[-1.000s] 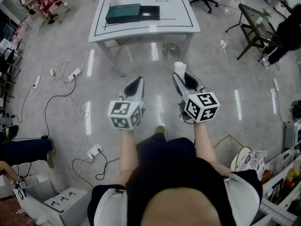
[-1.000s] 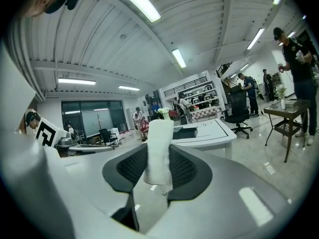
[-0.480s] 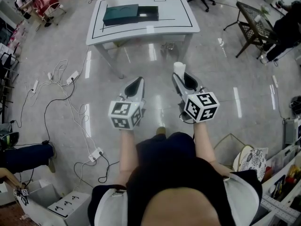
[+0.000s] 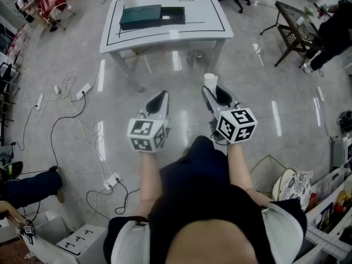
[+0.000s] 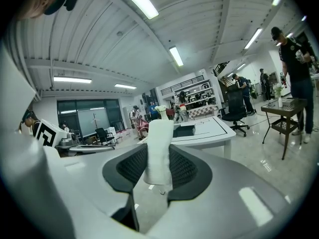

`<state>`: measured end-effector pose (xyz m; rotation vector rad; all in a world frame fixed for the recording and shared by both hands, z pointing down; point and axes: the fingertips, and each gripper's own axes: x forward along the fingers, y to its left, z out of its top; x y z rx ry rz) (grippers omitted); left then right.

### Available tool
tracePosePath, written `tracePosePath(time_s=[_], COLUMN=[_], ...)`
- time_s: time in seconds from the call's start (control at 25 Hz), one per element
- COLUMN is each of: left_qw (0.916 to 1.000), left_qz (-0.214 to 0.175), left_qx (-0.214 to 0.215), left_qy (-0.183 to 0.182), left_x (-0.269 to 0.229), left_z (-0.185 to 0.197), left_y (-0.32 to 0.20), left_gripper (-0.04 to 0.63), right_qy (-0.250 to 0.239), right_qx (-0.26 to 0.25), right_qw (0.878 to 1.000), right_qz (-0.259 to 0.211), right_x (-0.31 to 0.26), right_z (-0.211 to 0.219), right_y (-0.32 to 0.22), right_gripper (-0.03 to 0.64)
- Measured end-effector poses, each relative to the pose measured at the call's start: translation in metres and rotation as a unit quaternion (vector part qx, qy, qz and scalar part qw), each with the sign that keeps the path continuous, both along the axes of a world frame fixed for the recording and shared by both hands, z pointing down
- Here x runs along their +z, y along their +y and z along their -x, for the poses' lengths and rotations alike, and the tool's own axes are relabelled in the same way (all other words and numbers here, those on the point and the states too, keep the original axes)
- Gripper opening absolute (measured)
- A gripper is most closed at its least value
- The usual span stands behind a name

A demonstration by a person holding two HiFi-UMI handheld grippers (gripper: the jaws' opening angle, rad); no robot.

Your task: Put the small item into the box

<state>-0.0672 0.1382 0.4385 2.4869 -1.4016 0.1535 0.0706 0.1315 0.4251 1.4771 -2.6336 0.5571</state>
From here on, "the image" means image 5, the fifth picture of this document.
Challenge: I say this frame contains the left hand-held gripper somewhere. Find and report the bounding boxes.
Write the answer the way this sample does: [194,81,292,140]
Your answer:
[34,119,117,158]

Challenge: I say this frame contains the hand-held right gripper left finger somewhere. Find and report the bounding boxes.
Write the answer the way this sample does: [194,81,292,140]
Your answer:
[53,143,148,239]

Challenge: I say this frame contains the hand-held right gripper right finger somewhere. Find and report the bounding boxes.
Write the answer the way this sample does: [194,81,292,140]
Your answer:
[147,144,297,239]

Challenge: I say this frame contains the dark teal tray box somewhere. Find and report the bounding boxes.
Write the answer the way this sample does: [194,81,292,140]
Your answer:
[172,123,197,138]

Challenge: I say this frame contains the grey box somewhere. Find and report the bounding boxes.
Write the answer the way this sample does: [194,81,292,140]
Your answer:
[283,98,300,107]

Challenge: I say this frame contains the black visitor chair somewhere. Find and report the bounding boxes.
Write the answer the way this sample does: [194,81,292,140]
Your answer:
[94,127,117,146]

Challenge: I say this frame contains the wooden coat stand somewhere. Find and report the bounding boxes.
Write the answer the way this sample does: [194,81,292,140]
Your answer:
[91,113,101,134]

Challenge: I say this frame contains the row of white jugs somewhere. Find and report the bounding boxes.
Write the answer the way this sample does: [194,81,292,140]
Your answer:
[116,129,133,141]

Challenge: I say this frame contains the red folding chair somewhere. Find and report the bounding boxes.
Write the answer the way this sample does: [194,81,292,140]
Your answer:
[136,118,150,140]

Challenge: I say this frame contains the white table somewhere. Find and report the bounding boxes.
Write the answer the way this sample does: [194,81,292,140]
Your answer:
[138,116,237,159]

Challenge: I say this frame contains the dark metal side table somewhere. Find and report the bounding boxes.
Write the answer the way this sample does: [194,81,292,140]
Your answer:
[261,98,308,160]

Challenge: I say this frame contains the checkered cloth table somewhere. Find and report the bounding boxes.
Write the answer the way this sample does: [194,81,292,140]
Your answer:
[186,105,219,121]

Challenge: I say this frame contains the black office chair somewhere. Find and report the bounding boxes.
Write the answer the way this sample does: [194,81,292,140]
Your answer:
[221,90,251,137]

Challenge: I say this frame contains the small vase with flowers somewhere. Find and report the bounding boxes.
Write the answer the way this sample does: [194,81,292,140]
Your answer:
[273,83,285,109]

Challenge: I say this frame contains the white shelf unit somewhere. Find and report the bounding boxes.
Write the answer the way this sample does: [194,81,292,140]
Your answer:
[173,79,218,109]

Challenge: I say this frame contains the black railing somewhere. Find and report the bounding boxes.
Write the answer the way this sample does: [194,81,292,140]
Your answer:
[160,75,205,97]

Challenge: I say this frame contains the staircase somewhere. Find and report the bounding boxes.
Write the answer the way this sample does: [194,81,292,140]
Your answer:
[212,61,231,84]

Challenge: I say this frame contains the person's face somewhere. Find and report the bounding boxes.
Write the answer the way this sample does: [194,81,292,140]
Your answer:
[17,0,59,19]

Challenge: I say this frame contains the dark glass window wall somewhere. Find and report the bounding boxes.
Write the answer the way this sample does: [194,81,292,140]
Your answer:
[56,99,123,138]

